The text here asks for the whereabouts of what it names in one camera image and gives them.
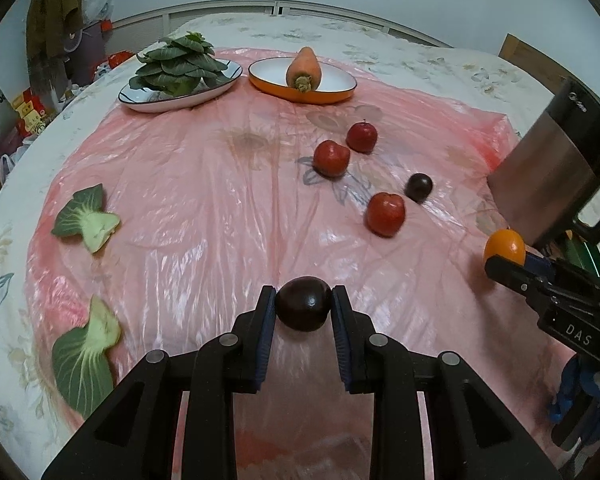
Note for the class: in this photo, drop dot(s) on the brown coat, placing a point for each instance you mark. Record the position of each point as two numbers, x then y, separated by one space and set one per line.
55 5

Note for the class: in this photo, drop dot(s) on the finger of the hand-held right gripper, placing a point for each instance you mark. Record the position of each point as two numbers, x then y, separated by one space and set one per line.
540 262
515 277

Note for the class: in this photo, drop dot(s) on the bok choy piece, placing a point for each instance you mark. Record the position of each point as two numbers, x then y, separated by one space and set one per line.
87 220
80 365

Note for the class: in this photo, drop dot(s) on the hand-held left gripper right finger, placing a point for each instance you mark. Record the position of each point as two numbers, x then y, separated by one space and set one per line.
342 345

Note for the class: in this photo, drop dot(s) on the orange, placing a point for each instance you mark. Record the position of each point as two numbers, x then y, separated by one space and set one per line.
504 245

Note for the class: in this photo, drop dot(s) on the clear plastic container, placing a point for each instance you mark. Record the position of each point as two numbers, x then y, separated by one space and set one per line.
47 80

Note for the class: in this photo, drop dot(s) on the carrot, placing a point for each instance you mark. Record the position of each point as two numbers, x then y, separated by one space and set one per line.
304 67

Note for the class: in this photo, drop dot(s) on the green box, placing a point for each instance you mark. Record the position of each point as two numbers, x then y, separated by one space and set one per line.
592 257

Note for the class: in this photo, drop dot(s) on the white oval plate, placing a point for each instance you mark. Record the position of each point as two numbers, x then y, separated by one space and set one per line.
145 102

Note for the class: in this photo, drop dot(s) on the pink plastic sheet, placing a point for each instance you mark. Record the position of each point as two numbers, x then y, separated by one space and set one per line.
205 200

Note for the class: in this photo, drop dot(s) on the pile of green leaves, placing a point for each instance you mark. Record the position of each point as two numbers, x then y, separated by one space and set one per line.
175 65

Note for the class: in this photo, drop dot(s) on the black and copper juicer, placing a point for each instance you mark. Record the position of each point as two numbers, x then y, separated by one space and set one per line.
545 170

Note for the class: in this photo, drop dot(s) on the orange oval dish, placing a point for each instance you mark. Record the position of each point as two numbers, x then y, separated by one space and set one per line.
340 87

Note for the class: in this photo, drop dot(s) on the dark plum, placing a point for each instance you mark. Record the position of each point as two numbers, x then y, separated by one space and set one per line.
419 187
302 304

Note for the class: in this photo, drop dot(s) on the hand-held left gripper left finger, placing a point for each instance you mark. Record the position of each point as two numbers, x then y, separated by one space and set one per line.
266 340

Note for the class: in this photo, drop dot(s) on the white plastic bag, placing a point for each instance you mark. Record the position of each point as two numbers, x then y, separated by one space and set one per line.
9 167

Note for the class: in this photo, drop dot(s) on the red packet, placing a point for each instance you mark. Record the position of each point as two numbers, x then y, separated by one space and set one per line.
120 60

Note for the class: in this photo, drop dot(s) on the small red apple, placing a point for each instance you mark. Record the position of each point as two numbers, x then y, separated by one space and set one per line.
362 136
332 158
386 213

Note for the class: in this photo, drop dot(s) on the yellow and red boxes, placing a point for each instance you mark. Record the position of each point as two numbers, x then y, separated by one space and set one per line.
30 112

